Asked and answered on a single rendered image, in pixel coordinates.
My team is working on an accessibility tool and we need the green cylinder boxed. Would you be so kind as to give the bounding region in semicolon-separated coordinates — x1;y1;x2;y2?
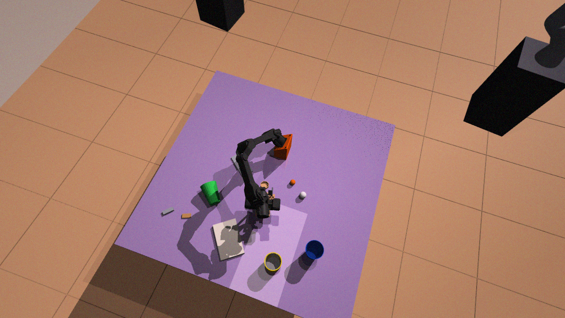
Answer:
201;181;220;205

